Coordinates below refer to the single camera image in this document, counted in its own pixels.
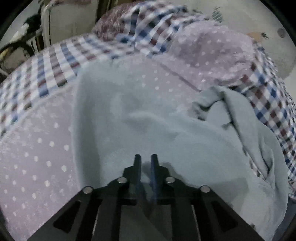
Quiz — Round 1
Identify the light grey-blue shirt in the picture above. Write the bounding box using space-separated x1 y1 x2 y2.
71 56 289 240

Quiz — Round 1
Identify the pineapple print curtain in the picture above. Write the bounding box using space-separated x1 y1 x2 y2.
184 1 295 79

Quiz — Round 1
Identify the checkered folded quilt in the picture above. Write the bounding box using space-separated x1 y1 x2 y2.
92 1 295 199

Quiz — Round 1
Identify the checkered bed sheet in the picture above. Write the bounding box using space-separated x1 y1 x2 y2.
0 33 202 241

